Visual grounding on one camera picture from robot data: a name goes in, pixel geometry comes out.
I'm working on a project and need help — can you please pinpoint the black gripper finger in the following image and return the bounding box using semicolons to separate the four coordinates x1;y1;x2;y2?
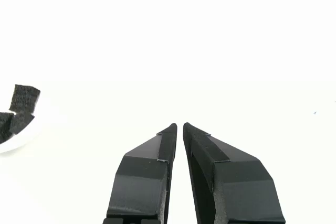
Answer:
183;122;286;224
102;123;178;224

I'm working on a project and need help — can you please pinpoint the black foam cube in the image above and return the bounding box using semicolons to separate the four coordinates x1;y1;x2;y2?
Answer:
10;113;36;136
0;112;16;144
9;84;41;116

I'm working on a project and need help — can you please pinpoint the white bowl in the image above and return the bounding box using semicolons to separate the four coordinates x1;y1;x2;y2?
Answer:
0;87;57;154

